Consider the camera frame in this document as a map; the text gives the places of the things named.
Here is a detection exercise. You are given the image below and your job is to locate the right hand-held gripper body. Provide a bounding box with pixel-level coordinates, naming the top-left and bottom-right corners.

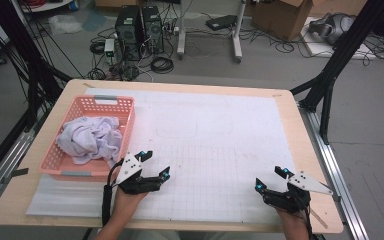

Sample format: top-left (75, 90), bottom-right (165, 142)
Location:
top-left (263, 170), bottom-right (334, 214)

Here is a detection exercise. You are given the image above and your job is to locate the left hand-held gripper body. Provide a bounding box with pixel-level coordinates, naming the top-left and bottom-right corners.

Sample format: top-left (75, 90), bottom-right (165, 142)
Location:
top-left (114, 152), bottom-right (163, 196)

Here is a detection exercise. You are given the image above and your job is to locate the lilac printed cloth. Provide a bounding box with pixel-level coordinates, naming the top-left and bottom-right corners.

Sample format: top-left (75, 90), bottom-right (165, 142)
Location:
top-left (55, 115), bottom-right (124, 166)

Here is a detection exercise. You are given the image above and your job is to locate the pink plastic basket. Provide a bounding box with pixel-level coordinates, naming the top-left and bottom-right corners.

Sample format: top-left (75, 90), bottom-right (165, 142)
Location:
top-left (39, 94), bottom-right (136, 183)

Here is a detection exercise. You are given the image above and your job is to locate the person's right hand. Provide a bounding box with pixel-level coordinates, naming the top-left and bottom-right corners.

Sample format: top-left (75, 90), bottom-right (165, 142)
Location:
top-left (274, 203), bottom-right (311, 232)

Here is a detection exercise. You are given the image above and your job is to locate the person's left hand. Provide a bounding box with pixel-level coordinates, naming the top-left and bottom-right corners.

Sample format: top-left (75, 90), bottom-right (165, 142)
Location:
top-left (111, 186), bottom-right (148, 221)

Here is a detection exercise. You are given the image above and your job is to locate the pale thin strip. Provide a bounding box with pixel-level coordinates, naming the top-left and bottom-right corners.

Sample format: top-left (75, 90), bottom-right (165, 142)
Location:
top-left (309, 208), bottom-right (329, 230)

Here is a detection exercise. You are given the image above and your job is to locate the white grid mat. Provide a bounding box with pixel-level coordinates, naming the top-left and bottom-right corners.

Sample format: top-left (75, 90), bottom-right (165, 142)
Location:
top-left (25, 87), bottom-right (298, 225)

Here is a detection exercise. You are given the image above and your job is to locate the small white device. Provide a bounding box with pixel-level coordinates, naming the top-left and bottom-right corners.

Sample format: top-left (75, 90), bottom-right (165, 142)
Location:
top-left (103, 38), bottom-right (116, 58)

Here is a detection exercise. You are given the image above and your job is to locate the black computer tower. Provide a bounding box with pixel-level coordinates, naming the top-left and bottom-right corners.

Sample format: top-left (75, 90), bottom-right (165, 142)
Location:
top-left (141, 5), bottom-right (165, 55)
top-left (114, 4), bottom-right (144, 63)

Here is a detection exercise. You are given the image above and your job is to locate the white board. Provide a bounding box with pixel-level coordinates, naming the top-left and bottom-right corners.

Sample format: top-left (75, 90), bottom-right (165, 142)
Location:
top-left (301, 16), bottom-right (378, 61)

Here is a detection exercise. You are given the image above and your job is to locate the grey headset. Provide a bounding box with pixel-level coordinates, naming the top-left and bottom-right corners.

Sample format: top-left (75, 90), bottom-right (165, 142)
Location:
top-left (308, 12), bottom-right (356, 46)

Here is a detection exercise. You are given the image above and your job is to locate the brown cardboard box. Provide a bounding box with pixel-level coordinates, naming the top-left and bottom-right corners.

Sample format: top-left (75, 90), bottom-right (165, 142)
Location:
top-left (251, 0), bottom-right (314, 43)

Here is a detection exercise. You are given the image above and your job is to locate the clear plastic bag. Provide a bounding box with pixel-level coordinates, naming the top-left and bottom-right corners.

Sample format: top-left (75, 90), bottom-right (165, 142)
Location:
top-left (48, 13), bottom-right (84, 36)

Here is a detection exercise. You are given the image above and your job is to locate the black flat device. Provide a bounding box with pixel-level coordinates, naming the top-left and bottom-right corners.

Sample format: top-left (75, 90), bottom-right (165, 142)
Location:
top-left (205, 14), bottom-right (238, 32)

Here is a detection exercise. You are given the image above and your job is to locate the white round table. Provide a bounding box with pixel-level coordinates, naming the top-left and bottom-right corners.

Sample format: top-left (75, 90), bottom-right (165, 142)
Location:
top-left (19, 0), bottom-right (74, 14)

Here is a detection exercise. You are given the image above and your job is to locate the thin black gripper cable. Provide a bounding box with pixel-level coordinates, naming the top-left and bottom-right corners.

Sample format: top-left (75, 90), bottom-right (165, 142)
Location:
top-left (301, 199), bottom-right (315, 240)

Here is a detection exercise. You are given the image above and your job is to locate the aluminium rail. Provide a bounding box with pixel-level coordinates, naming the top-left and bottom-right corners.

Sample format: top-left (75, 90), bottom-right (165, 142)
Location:
top-left (299, 106), bottom-right (370, 240)
top-left (0, 128), bottom-right (36, 218)

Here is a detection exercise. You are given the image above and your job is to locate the coiled black cable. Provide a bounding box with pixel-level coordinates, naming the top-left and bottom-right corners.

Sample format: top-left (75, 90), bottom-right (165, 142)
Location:
top-left (150, 56), bottom-right (175, 75)

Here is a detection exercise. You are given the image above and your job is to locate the black frame post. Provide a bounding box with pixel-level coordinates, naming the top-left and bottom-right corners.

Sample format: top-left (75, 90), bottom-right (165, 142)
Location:
top-left (289, 0), bottom-right (384, 146)
top-left (0, 0), bottom-right (73, 132)

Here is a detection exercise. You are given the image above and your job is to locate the white stand frame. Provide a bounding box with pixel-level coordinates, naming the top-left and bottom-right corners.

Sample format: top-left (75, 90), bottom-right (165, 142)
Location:
top-left (176, 0), bottom-right (248, 64)

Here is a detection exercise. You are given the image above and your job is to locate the tangle of black floor cables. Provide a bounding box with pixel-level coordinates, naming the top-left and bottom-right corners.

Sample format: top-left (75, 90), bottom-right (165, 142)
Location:
top-left (239, 28), bottom-right (384, 67)

